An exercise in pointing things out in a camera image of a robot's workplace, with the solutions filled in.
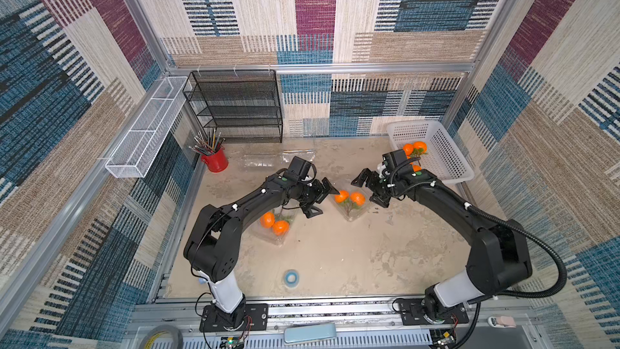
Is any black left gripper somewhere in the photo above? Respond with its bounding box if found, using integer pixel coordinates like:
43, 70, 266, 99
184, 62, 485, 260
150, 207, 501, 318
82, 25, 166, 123
297, 178, 342, 220

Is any clear clamshell container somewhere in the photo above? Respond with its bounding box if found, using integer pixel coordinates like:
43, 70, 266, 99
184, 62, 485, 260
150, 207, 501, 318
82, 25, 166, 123
329, 185, 371, 222
241, 153, 280, 171
275, 149, 316, 165
250, 207, 297, 246

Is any orange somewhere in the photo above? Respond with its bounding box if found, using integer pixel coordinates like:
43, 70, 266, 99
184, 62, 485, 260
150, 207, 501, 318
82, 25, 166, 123
403, 144, 414, 157
413, 142, 428, 155

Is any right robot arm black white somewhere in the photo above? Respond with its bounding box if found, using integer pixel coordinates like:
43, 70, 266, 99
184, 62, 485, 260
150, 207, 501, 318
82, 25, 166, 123
352, 150, 568, 323

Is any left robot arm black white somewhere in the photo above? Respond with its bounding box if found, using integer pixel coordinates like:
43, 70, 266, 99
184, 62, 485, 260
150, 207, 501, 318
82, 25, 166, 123
183, 157, 339, 329

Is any white plastic perforated basket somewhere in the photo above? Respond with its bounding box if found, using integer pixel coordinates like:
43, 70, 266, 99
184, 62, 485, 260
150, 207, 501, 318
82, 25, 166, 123
387, 120, 475, 184

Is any blue tape roll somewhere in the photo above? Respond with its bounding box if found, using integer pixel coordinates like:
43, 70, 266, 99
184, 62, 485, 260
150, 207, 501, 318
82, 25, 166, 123
283, 269, 300, 289

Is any red cup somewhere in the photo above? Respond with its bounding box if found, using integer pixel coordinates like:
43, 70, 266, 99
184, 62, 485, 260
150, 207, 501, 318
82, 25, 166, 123
200, 147, 229, 173

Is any light blue flat case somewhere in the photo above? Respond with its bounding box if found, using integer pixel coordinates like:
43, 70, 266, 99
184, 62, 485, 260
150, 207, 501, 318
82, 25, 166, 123
284, 323, 337, 345

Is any small pink white object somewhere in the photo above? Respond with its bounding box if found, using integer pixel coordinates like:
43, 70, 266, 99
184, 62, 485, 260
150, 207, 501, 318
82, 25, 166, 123
487, 316, 517, 329

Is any grey tape roll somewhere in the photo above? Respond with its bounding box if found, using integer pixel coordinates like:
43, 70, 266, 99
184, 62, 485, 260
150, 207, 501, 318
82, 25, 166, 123
137, 324, 184, 349

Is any black wire shelf rack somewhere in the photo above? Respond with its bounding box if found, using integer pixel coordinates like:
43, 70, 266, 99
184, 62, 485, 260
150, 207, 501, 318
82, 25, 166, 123
183, 69, 284, 143

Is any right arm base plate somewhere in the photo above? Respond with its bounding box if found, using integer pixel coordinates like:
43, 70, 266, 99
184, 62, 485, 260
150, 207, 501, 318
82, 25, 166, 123
392, 297, 470, 326

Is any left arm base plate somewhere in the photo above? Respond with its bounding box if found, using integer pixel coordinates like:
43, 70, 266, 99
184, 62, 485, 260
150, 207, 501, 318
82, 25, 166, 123
200, 302, 269, 333

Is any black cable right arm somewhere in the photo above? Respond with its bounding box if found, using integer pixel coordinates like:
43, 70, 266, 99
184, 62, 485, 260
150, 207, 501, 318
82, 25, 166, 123
449, 203, 568, 349

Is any white wire mesh wall tray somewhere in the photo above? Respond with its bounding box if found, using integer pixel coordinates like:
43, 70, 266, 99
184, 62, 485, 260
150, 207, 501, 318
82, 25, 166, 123
105, 77, 187, 179

